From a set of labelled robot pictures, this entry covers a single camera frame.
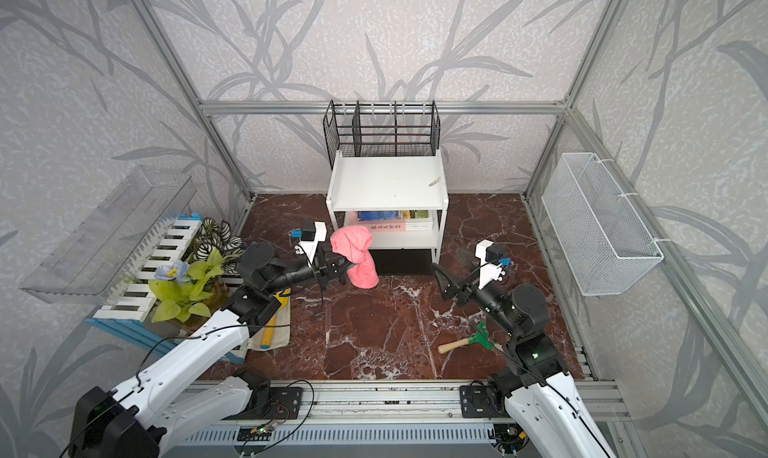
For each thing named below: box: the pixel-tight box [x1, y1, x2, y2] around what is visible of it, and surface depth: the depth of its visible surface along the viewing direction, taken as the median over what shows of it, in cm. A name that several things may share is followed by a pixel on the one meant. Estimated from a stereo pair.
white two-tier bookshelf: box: [326, 149, 449, 263], surface depth 79 cm
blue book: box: [357, 210, 399, 221], surface depth 86 cm
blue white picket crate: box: [85, 211, 246, 365], surface depth 64 cm
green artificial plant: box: [149, 249, 234, 323], surface depth 67 cm
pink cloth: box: [330, 225, 379, 290], surface depth 63 cm
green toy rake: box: [437, 320, 503, 354], surface depth 85 cm
